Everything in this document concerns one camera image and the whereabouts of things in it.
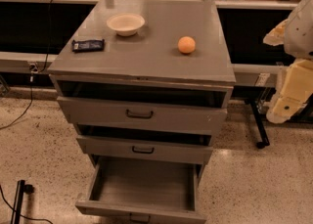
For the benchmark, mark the grey drawer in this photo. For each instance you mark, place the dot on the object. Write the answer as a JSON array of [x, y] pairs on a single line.
[[142, 116], [117, 147], [142, 191]]

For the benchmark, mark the white bowl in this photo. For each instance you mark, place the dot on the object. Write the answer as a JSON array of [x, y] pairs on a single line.
[[125, 24]]

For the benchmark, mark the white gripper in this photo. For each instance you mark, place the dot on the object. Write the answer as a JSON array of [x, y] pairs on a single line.
[[300, 33]]

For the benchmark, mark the black table leg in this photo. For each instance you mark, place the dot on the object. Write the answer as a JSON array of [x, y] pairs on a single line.
[[264, 142]]

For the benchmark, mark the grey top drawer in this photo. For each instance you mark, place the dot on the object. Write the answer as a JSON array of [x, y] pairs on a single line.
[[142, 116]]

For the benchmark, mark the grey middle drawer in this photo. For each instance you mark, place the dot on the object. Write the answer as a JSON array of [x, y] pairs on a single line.
[[117, 147]]

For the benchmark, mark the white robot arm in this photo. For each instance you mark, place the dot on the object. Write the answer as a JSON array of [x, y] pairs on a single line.
[[299, 32]]

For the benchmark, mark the grey drawer cabinet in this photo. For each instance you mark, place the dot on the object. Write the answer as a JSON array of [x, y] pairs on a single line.
[[147, 67]]

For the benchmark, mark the dark blue snack bar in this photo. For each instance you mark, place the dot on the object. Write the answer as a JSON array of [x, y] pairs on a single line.
[[87, 45]]

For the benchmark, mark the orange fruit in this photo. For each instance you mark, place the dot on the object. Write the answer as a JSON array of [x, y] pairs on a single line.
[[186, 45]]

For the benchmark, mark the grey bottom drawer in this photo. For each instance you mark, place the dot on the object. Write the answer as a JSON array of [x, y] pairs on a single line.
[[142, 191]]

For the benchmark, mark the black stand with cable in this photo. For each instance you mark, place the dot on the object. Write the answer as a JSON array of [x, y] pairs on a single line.
[[16, 207]]

